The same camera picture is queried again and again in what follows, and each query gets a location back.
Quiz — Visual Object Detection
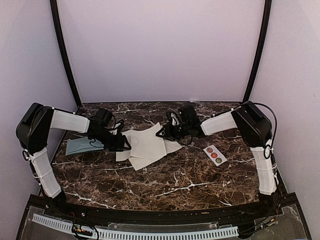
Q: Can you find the black frame post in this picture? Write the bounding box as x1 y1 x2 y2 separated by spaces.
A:
242 0 272 103
49 0 82 108

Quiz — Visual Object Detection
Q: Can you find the white sticker sheet with seals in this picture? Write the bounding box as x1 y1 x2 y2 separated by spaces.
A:
203 145 228 167

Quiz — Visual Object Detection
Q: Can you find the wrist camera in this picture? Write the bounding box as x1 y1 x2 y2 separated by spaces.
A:
94 108 113 127
178 105 199 124

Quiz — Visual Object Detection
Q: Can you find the left black frame post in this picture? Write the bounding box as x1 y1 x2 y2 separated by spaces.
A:
49 0 82 108

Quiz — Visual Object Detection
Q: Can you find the white slotted cable duct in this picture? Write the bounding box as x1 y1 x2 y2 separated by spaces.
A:
31 213 239 240

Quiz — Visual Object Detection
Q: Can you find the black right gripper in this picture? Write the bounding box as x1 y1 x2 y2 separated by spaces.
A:
155 121 191 142

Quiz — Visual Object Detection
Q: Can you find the black front rail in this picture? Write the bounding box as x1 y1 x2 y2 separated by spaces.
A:
24 192 301 227

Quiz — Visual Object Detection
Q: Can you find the cream letter paper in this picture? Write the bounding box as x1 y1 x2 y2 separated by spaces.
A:
115 122 167 162

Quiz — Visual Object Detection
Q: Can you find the blue-grey envelope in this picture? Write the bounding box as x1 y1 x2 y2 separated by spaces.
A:
65 137 104 156

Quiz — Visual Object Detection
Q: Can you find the white-sleeved robot arm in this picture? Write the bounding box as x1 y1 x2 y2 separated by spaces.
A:
15 102 90 201
200 101 278 196

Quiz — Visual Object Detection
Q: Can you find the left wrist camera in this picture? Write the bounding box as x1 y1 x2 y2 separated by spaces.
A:
94 108 113 127

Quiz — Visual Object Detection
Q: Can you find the white-sleeved left robot arm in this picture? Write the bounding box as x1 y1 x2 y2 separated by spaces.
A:
15 102 90 201

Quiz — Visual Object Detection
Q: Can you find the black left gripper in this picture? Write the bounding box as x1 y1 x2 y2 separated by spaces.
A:
91 128 132 152

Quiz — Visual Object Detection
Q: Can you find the white-sleeved right robot arm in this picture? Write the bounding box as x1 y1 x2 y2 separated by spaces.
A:
200 101 278 196

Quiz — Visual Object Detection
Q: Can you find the right black frame post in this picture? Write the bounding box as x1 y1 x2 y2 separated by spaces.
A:
242 0 272 103

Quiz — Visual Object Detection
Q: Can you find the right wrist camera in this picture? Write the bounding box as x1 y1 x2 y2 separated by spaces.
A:
178 105 199 124

